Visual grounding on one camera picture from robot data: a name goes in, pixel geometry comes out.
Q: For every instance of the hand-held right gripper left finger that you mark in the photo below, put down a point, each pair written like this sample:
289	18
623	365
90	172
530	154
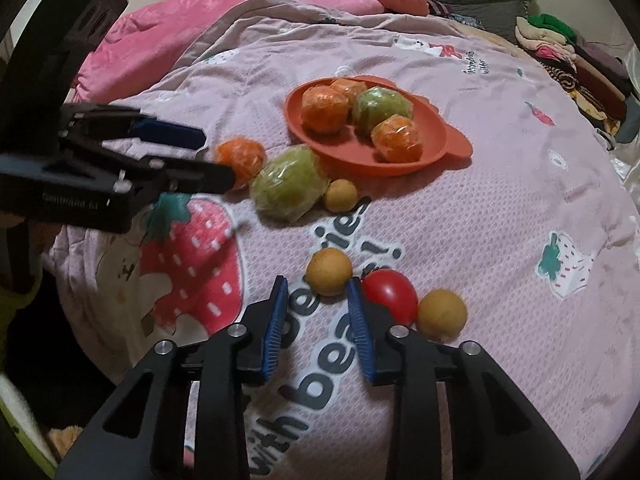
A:
274	330

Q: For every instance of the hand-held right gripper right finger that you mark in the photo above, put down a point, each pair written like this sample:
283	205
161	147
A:
362	335

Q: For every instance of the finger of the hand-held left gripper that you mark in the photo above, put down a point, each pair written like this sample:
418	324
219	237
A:
200	177
170	132

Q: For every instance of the plastic-wrapped orange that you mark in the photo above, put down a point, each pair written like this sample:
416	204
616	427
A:
397	140
350	89
324	110
242	157

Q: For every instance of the red tomato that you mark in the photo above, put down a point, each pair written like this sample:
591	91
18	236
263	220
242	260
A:
392	295

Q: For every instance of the brown longan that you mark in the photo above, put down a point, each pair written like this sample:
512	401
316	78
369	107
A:
328	270
442	315
340	195

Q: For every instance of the plastic-wrapped green guava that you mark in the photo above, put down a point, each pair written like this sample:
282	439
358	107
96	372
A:
290	187
380	107

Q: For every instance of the orange bear-shaped plate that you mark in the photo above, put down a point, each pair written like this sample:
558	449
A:
345	152

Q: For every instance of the pink fleece blanket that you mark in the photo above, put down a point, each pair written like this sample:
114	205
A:
200	15

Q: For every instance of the lilac strawberry-print quilt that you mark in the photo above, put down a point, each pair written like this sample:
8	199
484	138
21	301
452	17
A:
475	220

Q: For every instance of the cream fluffy blanket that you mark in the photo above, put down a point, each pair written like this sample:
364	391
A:
65	437

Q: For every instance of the dark patterned cloth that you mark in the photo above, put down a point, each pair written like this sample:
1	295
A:
442	9

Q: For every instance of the grey-blue cushion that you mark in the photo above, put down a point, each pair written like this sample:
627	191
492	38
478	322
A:
627	132

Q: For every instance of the stack of folded clothes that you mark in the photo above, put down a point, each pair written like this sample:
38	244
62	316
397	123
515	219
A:
575	60

